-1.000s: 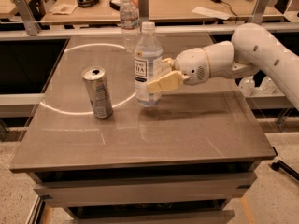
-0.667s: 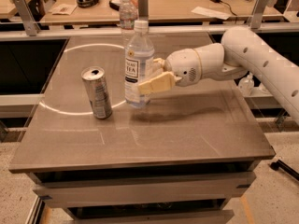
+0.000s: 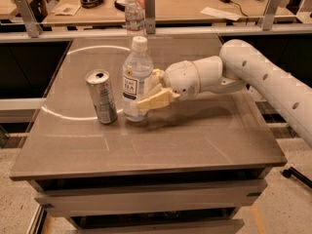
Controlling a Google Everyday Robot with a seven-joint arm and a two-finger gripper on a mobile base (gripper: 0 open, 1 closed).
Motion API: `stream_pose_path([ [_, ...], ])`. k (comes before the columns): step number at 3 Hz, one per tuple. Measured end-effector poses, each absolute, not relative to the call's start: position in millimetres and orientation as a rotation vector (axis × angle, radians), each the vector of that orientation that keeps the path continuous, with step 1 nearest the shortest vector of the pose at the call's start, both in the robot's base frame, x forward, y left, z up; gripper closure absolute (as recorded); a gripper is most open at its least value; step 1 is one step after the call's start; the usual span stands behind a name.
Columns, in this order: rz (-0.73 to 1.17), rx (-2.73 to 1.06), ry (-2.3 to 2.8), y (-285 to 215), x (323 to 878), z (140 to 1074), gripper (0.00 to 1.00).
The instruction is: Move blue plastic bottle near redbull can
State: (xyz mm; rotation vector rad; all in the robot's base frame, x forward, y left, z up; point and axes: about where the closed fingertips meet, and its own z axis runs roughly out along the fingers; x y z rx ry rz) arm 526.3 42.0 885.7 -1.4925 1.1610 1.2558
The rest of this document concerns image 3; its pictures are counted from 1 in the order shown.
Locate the grey metal bracket left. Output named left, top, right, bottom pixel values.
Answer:
left=14, top=0, right=42, bottom=38

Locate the grey metal bracket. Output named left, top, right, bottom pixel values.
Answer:
left=14, top=0, right=42, bottom=38
left=258, top=0, right=281, bottom=31
left=144, top=0, right=156, bottom=34

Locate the blue label plastic bottle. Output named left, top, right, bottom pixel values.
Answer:
left=122, top=36, right=153, bottom=122

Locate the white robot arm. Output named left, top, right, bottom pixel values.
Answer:
left=136, top=40, right=312, bottom=145

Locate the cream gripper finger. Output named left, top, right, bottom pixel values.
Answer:
left=149, top=68, right=165, bottom=96
left=136, top=88, right=179, bottom=111

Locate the clear plastic water bottle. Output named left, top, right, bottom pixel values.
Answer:
left=125, top=0, right=145, bottom=38

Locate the grey metal bracket right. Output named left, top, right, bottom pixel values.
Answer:
left=258, top=0, right=281, bottom=31

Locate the silver redbull can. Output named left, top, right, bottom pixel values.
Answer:
left=85, top=69, right=118, bottom=125

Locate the white paper note left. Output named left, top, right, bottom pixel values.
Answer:
left=53, top=4, right=80, bottom=16

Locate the black chair caster leg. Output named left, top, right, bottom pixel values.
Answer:
left=282, top=167, right=312, bottom=189

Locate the grey metal bracket middle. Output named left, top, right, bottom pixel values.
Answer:
left=144, top=0, right=156, bottom=34

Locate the grey upper drawer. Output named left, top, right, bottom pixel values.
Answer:
left=35, top=179, right=267, bottom=216

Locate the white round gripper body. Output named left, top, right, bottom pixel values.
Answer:
left=164, top=60, right=200, bottom=100

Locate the white paper sheet right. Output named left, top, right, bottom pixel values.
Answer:
left=201, top=7, right=241, bottom=21

